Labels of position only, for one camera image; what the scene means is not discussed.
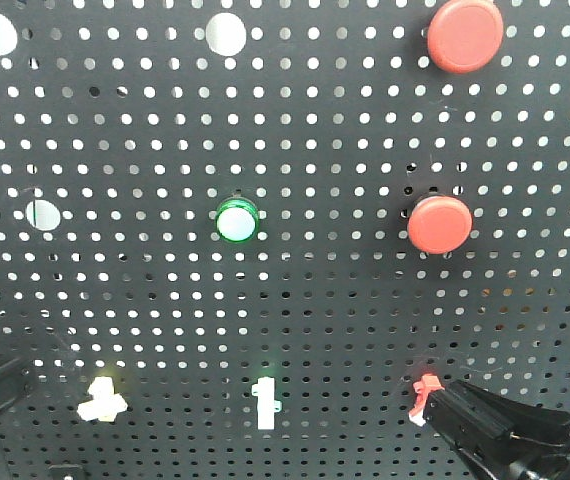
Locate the green illuminated push button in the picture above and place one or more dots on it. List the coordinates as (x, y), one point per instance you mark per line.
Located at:
(237, 219)

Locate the upper red mushroom button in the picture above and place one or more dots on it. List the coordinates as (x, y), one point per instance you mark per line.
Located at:
(465, 35)

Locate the black perforated pegboard panel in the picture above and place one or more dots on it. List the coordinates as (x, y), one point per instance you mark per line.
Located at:
(125, 124)

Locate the red mushroom button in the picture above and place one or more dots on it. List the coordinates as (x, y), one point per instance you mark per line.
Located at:
(439, 224)
(465, 35)

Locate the red rotary switch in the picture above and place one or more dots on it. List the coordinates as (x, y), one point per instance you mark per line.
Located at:
(423, 387)

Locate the green-lit white rotary switch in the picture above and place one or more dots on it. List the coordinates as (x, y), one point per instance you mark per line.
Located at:
(267, 406)

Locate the yellow-lit rotary switch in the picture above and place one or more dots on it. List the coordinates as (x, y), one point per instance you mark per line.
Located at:
(105, 404)

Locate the lower red mushroom button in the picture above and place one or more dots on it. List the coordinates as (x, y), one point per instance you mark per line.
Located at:
(439, 224)

